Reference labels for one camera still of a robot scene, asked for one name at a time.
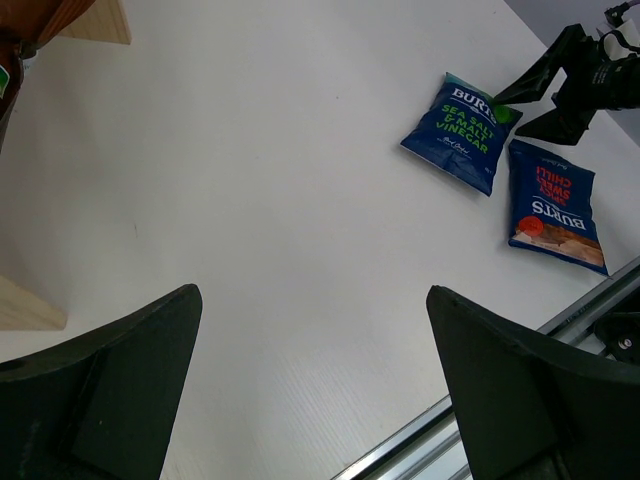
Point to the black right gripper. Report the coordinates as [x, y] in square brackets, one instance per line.
[601, 74]

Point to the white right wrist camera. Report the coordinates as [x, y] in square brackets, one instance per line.
[622, 30]

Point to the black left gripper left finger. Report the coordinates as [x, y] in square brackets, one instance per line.
[101, 405]

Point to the light wooden shelf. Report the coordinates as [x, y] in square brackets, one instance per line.
[104, 21]

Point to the aluminium mounting rail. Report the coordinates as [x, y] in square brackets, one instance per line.
[604, 322]

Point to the blue Burts sea salt bag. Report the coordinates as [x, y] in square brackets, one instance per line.
[463, 133]

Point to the brown Chuba cassava chips bag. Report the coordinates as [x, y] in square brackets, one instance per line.
[26, 26]

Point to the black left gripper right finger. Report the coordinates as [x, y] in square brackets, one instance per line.
[529, 406]

